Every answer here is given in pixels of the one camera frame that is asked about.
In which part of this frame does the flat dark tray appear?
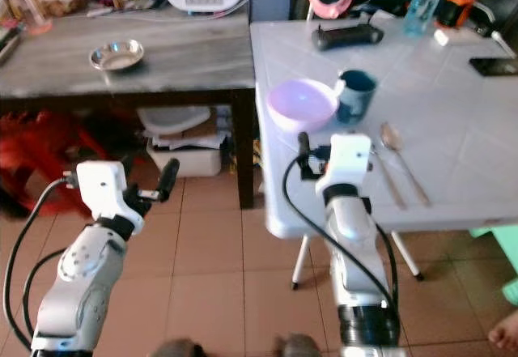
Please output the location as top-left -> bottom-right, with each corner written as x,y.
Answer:
0,25 -> 22,67

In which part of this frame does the grey robot left leg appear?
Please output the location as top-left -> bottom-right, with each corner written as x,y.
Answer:
150,338 -> 200,357

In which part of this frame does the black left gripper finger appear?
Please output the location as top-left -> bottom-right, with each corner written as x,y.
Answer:
159,158 -> 180,202

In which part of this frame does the white folding table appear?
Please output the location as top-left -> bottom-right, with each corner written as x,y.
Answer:
249,13 -> 518,293

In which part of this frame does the teal mug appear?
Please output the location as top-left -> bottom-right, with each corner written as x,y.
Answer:
333,70 -> 379,125

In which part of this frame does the grey robot right leg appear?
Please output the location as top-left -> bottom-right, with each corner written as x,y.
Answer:
271,333 -> 325,357

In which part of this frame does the person's bare foot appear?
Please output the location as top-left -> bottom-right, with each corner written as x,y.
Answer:
487,308 -> 518,355

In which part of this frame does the white plastic box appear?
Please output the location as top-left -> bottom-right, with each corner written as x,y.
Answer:
145,134 -> 224,179

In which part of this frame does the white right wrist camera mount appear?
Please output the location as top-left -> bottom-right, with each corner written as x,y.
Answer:
316,134 -> 374,205

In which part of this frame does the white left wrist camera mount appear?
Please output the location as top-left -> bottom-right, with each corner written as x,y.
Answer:
75,160 -> 139,231

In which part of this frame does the orange and black device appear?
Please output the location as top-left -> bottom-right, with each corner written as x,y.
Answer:
436,0 -> 495,31

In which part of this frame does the slim metal utensil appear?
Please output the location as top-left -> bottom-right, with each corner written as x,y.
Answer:
370,151 -> 406,211

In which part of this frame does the green plastic seat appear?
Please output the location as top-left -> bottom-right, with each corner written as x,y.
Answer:
469,225 -> 518,306

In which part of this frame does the red plastic stool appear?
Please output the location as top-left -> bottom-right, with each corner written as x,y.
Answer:
0,113 -> 83,217

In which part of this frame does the white plastic basin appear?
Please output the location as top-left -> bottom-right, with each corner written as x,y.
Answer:
135,106 -> 210,138

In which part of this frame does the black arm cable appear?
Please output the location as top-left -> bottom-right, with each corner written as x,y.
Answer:
281,156 -> 399,311
2,174 -> 79,351

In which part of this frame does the grey robot leg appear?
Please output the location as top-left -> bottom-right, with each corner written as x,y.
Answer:
271,333 -> 325,357
150,338 -> 200,357

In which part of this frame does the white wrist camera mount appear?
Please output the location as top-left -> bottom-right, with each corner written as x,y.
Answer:
316,134 -> 374,205
75,160 -> 139,231

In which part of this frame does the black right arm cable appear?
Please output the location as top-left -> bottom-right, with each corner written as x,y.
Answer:
281,156 -> 399,311

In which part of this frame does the grey wooden table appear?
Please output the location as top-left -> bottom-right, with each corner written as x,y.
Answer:
0,13 -> 257,212

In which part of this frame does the purple plastic bowl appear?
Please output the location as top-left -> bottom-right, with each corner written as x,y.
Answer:
266,79 -> 342,136

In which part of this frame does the pink clear tumbler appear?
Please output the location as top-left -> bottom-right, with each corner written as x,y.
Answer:
8,0 -> 54,35

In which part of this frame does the clear blue water bottle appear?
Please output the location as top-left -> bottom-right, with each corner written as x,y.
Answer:
404,0 -> 455,39

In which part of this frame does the metal spoon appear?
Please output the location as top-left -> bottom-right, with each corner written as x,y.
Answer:
380,121 -> 432,209

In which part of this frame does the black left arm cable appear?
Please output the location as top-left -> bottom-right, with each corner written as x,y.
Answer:
2,174 -> 79,351

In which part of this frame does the small white block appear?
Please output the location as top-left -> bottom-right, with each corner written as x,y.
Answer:
432,28 -> 467,49

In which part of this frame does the round metal plate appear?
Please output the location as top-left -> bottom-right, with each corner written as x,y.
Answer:
89,39 -> 146,73

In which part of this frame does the black phone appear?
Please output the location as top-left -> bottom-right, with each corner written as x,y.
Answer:
469,57 -> 518,79

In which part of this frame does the long black case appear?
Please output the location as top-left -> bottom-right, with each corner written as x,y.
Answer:
311,23 -> 386,53

